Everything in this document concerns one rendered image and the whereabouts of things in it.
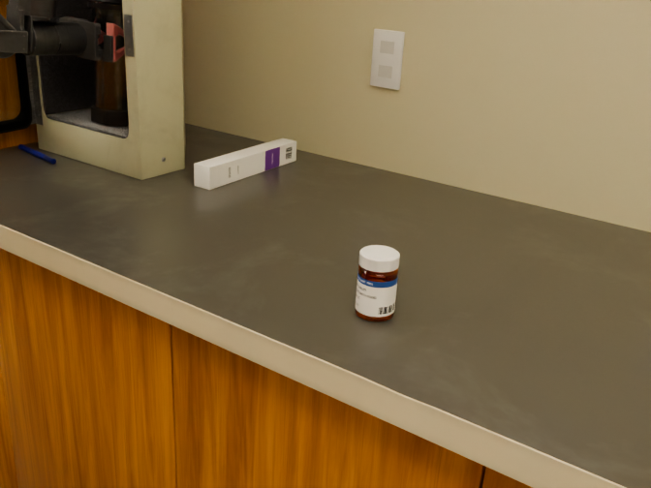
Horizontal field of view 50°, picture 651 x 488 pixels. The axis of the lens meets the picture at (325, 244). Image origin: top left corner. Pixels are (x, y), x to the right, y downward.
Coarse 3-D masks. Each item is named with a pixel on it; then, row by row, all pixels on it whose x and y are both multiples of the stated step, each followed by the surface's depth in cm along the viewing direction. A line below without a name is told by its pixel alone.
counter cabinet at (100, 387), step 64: (0, 256) 114; (0, 320) 121; (64, 320) 108; (128, 320) 99; (0, 384) 128; (64, 384) 114; (128, 384) 103; (192, 384) 94; (256, 384) 87; (0, 448) 136; (64, 448) 120; (128, 448) 108; (192, 448) 98; (256, 448) 90; (320, 448) 83; (384, 448) 77
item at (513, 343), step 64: (192, 128) 171; (0, 192) 120; (64, 192) 122; (128, 192) 123; (192, 192) 125; (256, 192) 127; (320, 192) 129; (384, 192) 131; (448, 192) 134; (64, 256) 98; (128, 256) 98; (192, 256) 99; (256, 256) 100; (320, 256) 101; (448, 256) 104; (512, 256) 105; (576, 256) 107; (640, 256) 108; (192, 320) 86; (256, 320) 82; (320, 320) 83; (448, 320) 85; (512, 320) 86; (576, 320) 87; (640, 320) 88; (320, 384) 76; (384, 384) 71; (448, 384) 72; (512, 384) 72; (576, 384) 73; (640, 384) 74; (448, 448) 68; (512, 448) 64; (576, 448) 63; (640, 448) 64
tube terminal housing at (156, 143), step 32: (128, 0) 119; (160, 0) 123; (160, 32) 124; (128, 64) 123; (160, 64) 126; (128, 96) 126; (160, 96) 128; (64, 128) 139; (160, 128) 130; (96, 160) 136; (128, 160) 131; (160, 160) 132
